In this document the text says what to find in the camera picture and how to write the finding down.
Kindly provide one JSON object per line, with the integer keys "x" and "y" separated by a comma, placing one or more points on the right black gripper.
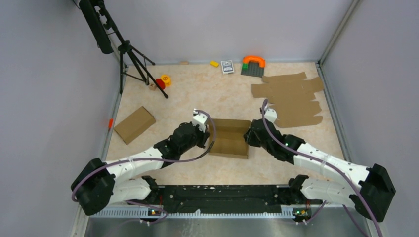
{"x": 248, "y": 137}

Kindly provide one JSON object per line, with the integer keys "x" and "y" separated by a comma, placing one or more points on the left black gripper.
{"x": 204, "y": 136}

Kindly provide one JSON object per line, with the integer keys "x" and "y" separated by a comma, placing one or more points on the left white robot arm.
{"x": 102, "y": 183}

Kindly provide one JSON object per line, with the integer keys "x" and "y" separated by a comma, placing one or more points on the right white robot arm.
{"x": 369, "y": 190}

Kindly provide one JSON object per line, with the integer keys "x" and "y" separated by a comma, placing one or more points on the folded brown cardboard box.
{"x": 134, "y": 125}

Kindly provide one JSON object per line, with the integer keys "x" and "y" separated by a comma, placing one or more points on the stack of flat cardboard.
{"x": 292, "y": 97}

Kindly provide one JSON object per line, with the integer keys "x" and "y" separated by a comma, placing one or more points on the red round disc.
{"x": 161, "y": 84}

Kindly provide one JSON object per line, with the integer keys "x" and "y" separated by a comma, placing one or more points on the small wooden cube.
{"x": 152, "y": 87}

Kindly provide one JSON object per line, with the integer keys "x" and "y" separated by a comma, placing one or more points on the yellow round disc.
{"x": 166, "y": 79}

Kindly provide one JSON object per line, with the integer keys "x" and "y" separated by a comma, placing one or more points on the dark grey building plate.
{"x": 253, "y": 70}

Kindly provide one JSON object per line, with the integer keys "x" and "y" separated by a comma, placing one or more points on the playing card deck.
{"x": 227, "y": 67}

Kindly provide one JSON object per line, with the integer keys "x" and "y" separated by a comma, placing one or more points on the orange U-shaped toy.
{"x": 254, "y": 59}

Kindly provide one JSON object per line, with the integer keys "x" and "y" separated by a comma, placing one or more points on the yellow toy block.
{"x": 214, "y": 64}

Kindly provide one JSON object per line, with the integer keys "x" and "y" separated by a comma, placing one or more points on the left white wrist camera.
{"x": 199, "y": 120}

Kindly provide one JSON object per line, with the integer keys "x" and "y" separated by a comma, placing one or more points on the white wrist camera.
{"x": 270, "y": 114}
{"x": 199, "y": 120}

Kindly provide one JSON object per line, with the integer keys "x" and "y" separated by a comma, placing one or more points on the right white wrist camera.
{"x": 270, "y": 114}

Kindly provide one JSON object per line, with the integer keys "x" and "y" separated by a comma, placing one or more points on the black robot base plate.
{"x": 226, "y": 199}

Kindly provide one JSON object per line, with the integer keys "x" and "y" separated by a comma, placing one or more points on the black camera tripod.
{"x": 110, "y": 40}

